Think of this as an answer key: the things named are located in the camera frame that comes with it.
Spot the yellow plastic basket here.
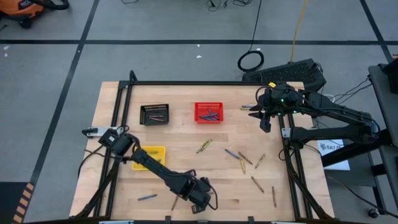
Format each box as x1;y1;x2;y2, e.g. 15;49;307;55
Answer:
131;146;167;172

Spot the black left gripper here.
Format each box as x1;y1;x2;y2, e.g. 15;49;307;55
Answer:
183;177;215;215

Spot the black coiled cable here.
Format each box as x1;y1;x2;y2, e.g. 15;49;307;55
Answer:
237;0;266;73

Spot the black mat with orange stripes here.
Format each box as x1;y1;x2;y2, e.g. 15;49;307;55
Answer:
0;181;35;224

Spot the red plastic basket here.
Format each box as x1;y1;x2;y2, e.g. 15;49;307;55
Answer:
194;101;224;124

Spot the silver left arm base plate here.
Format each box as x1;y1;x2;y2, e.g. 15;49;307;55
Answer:
81;126;119;139

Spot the dark grey side cart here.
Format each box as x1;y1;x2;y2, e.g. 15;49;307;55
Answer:
321;54;398;194

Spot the black plastic basket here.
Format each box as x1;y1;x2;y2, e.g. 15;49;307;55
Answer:
139;103;170;126

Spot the black computer tower case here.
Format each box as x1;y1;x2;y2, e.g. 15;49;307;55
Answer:
241;58;328;101

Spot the black left base cable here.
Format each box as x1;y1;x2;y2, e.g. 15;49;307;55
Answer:
76;144;108;179

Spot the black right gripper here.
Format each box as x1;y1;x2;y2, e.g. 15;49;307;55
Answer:
248;88;282;134

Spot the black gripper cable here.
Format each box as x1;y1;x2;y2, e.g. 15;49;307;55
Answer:
207;183;220;212
254;85;274;109

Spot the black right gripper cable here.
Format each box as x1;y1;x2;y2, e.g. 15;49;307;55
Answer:
254;85;274;109

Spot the orange shop vacuum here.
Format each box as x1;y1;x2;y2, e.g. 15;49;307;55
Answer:
0;0;70;30

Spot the yellow power cord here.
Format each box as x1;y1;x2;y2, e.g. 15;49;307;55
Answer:
290;0;310;63

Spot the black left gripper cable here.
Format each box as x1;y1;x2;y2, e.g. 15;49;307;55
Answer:
207;183;220;212

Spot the white paper sign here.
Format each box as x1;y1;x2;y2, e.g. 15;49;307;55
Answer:
317;139;351;172

